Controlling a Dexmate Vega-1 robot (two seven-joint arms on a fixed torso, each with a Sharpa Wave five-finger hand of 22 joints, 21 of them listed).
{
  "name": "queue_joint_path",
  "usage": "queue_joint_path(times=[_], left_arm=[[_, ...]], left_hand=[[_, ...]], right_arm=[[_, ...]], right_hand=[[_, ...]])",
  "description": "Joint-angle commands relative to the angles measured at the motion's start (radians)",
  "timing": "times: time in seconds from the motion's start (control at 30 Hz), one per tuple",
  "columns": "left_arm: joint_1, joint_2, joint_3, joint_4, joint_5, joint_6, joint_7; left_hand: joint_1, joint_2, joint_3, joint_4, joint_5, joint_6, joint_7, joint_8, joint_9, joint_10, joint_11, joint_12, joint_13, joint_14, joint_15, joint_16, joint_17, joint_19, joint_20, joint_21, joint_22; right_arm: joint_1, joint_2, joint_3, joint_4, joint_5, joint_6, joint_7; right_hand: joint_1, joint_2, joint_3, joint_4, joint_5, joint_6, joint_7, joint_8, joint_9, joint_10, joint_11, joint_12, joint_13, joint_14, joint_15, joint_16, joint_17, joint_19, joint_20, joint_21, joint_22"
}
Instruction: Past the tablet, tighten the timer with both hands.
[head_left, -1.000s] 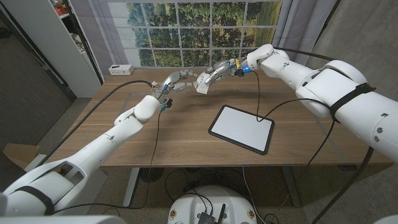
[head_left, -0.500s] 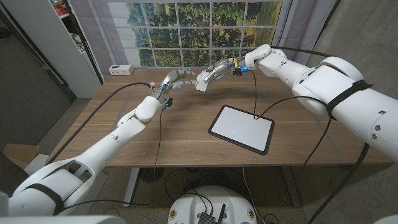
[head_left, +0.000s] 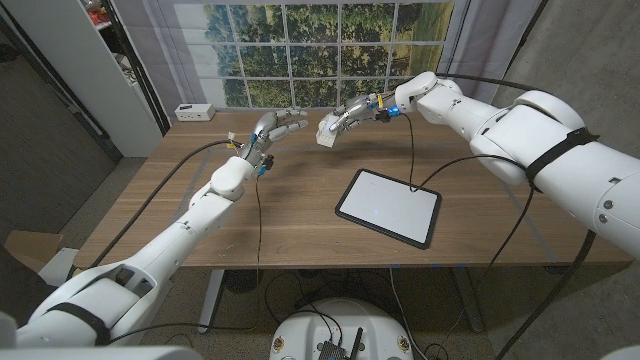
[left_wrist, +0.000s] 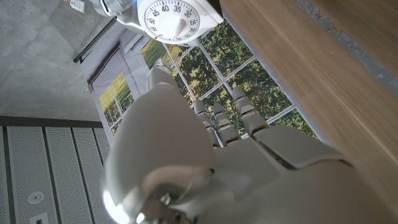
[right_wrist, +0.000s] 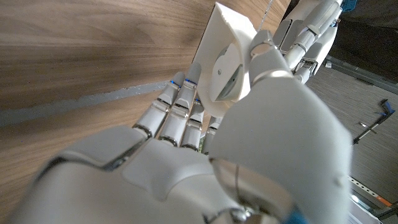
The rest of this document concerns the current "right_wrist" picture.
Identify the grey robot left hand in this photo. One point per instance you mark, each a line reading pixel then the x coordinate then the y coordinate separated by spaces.
pixel 308 37

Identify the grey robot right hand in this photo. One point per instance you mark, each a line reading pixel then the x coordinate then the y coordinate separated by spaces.
pixel 273 155

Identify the white kitchen timer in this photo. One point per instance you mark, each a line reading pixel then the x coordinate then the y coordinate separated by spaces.
pixel 222 62

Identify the black floor tool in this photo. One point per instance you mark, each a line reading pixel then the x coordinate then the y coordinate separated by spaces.
pixel 374 123

